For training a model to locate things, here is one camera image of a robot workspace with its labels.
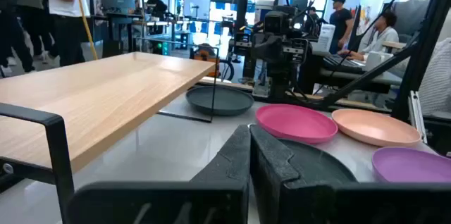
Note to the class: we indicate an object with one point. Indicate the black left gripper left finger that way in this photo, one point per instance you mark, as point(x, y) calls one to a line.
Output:
point(211, 199)

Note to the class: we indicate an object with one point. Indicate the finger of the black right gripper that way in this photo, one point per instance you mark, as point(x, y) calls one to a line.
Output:
point(264, 48)
point(277, 48)

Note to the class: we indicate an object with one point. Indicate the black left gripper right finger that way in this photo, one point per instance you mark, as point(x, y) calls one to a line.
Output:
point(271, 188)

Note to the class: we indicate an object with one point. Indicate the dark grey plastic plate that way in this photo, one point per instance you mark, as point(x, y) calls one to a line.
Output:
point(229, 102)
point(324, 164)

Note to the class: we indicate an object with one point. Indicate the magenta plastic plate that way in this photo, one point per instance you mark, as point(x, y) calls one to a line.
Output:
point(296, 123)

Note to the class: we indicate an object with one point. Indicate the peach plastic plate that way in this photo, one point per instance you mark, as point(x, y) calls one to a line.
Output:
point(375, 127)

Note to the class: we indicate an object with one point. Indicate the purple plastic plate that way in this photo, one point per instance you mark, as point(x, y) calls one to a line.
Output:
point(412, 166)

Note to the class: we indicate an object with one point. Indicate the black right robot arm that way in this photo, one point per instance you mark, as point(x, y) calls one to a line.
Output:
point(282, 79)

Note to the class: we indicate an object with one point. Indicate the white box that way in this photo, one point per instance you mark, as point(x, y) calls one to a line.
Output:
point(324, 39)

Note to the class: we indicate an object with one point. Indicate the black keyboard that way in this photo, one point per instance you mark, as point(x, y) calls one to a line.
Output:
point(341, 63)

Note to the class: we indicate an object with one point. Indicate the orange shop vacuum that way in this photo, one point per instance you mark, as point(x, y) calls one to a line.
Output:
point(206, 56)

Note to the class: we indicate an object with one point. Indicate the grey desk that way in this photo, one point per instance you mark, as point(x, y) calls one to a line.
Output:
point(352, 76)

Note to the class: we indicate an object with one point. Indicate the white display screen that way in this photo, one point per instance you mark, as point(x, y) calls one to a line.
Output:
point(196, 8)

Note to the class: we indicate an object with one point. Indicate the white container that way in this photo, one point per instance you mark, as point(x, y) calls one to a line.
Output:
point(377, 61)

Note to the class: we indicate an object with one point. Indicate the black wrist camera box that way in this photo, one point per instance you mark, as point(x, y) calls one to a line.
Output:
point(276, 23)

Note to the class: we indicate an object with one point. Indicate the black aluminium frame post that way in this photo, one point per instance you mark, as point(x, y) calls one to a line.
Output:
point(423, 51)
point(243, 2)

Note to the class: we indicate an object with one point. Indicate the black diagonal frame brace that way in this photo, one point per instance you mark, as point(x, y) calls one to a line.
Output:
point(366, 77)

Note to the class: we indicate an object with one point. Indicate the silver metal bracket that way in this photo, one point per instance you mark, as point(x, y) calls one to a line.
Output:
point(416, 115)

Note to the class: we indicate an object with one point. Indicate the wooden shelf with black frame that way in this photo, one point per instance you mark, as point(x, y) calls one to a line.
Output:
point(88, 97)

